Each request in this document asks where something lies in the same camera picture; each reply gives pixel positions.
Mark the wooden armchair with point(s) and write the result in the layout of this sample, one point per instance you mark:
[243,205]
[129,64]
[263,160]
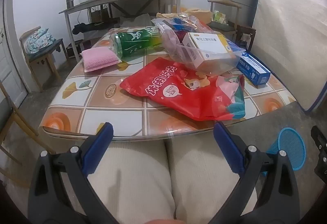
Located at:
[224,2]

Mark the clear plastic container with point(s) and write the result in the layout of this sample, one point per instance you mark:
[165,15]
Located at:
[224,61]

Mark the dark wooden stool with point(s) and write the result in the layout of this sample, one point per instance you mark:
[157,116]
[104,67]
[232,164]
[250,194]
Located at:
[245,31]

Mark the light wooden chair frame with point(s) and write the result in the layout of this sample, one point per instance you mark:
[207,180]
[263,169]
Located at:
[15,111]

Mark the blue plastic bag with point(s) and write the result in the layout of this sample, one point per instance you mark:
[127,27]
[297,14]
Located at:
[178,22]

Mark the tan bag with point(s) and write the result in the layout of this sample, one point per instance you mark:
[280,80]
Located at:
[201,14]

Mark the red snack bag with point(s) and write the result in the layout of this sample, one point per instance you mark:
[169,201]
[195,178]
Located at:
[163,91]

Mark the patterned tablecloth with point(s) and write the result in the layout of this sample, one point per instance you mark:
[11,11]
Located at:
[115,116]

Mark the blue plastic waste basket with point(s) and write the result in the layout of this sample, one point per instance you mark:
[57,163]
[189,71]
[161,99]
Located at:
[291,147]

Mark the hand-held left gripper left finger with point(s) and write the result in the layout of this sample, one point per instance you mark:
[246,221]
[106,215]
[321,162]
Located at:
[98,147]

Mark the white medicine box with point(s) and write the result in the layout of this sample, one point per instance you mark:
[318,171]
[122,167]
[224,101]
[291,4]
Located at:
[204,45]

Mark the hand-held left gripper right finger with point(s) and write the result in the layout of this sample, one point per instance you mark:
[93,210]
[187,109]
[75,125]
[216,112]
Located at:
[227,147]

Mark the blue cardboard box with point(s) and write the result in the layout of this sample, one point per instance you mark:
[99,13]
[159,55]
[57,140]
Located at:
[253,70]

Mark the green cylindrical can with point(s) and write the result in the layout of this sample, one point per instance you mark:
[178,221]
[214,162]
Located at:
[138,42]

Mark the floral cloth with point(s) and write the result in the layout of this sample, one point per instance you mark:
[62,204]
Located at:
[38,38]

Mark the wooden chair with dark seat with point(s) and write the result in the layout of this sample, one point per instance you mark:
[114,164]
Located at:
[42,54]

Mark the grey water bottle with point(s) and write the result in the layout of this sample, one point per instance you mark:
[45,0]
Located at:
[70,0]

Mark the dark clothes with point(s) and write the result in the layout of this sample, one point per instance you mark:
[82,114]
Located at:
[86,27]

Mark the clear plastic bag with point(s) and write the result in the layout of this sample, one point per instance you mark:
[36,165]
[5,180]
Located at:
[171,37]

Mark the red metal can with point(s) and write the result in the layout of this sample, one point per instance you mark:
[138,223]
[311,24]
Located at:
[182,34]

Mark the green and white packets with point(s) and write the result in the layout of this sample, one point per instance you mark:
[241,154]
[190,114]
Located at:
[219,17]

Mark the pink sponge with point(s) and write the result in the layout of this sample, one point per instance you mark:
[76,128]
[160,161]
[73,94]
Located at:
[99,59]

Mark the white door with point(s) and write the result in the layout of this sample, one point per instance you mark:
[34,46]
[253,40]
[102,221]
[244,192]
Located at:
[7,68]

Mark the person's right leg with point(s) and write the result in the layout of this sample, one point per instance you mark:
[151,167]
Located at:
[204,175]

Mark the white mattress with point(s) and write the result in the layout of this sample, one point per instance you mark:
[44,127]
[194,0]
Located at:
[288,22]

